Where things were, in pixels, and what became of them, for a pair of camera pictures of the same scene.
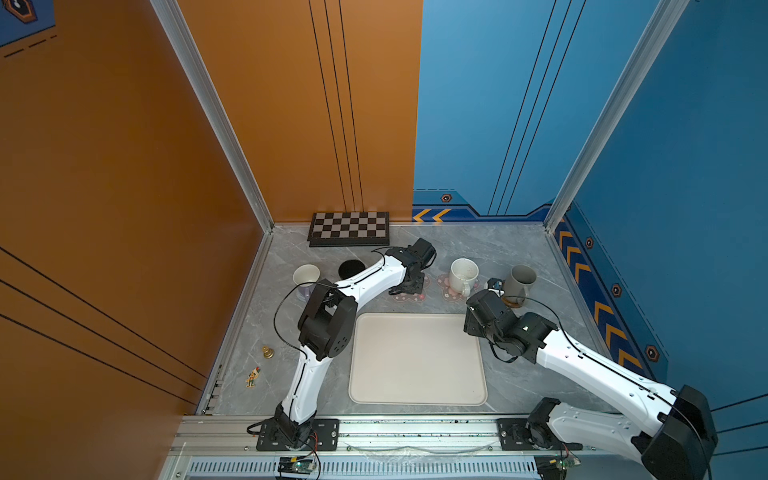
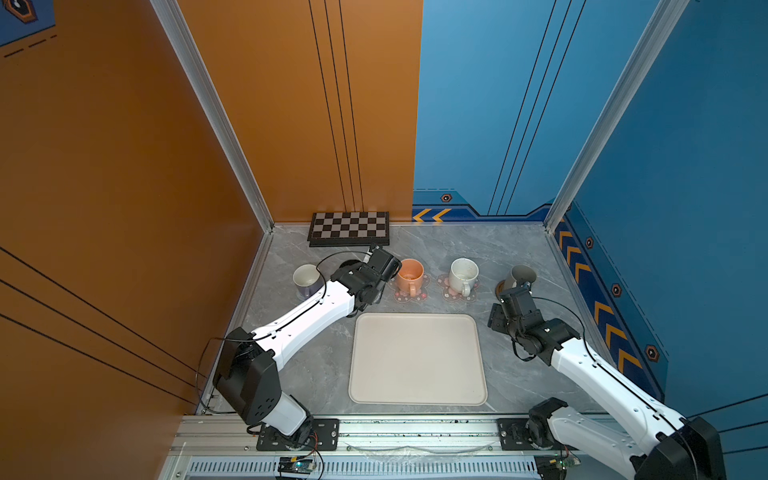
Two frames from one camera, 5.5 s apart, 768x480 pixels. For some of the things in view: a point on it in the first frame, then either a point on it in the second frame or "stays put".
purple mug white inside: [306, 273] stays put
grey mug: [517, 284] stays put
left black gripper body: [417, 285] to [377, 294]
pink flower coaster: [443, 283] stays put
